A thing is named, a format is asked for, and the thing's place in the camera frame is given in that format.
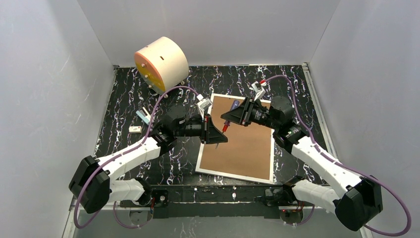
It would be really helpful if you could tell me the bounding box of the white picture frame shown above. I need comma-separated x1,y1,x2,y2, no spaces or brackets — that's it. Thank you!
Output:
195,93,275,184

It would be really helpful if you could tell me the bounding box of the blue red screwdriver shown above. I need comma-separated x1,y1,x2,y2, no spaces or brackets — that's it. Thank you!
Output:
222,100,241,134

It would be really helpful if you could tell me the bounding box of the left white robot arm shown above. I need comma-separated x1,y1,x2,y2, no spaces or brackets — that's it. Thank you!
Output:
69,106,228,214

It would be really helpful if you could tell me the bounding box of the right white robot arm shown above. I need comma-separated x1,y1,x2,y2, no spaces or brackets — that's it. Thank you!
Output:
221,96,383,231

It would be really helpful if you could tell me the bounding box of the light blue stapler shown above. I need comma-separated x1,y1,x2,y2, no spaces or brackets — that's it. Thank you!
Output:
136,107,152,125

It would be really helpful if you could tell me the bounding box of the white staple box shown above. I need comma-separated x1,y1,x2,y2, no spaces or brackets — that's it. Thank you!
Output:
129,126,142,133

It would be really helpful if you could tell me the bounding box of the cylindrical beige drawer cabinet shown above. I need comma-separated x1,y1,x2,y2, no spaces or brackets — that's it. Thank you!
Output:
134,37,189,95

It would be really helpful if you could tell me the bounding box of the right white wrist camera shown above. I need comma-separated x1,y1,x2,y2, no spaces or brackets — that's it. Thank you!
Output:
251,80,267,100

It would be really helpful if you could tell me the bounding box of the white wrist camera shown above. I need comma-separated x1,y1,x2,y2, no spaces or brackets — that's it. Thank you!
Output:
251,80,267,100
197,94,212,117

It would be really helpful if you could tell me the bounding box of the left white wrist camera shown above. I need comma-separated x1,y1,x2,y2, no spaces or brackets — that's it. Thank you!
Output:
197,94,212,117

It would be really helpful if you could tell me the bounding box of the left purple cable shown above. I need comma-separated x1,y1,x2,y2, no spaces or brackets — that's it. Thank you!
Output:
73,86,204,230

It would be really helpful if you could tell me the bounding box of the purple cable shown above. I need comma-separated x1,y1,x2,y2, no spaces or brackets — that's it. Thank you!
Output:
261,74,412,237
73,86,204,230

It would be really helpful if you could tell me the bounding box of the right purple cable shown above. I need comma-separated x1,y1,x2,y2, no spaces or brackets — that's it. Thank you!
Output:
261,74,412,237

